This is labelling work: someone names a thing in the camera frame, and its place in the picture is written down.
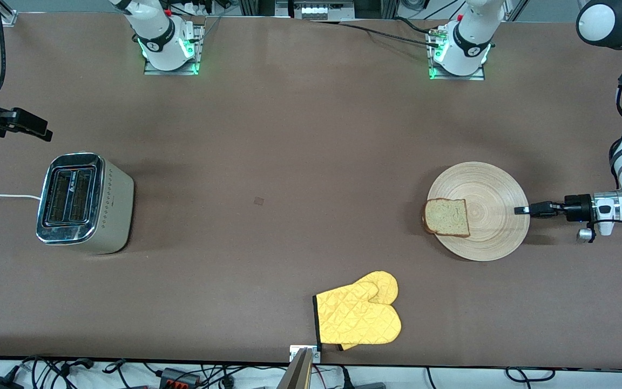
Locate silver two-slot toaster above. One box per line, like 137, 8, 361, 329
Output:
36, 152, 135, 256

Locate black looped floor cable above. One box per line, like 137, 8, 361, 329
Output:
505, 367, 558, 384

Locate slice of bread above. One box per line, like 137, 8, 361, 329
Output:
422, 198, 471, 238

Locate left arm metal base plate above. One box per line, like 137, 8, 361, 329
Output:
428, 26, 488, 81

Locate yellow quilted oven mitt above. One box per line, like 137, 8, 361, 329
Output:
313, 281, 402, 347
338, 271, 399, 352

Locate tangled black floor cables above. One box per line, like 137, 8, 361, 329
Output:
17, 354, 98, 389

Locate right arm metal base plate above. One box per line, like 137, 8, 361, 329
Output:
143, 24, 202, 76

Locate wooden camera mount bar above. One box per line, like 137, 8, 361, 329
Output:
276, 347, 315, 389

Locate long black cable on table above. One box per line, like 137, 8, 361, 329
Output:
311, 19, 444, 47

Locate round wooden plate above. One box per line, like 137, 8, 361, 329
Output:
426, 162, 531, 263

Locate aluminium frame with white device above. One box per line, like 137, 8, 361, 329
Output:
275, 0, 356, 22

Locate black box with orange connectors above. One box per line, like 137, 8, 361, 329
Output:
158, 367, 201, 389

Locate white mount bracket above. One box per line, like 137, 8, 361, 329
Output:
289, 344, 322, 364

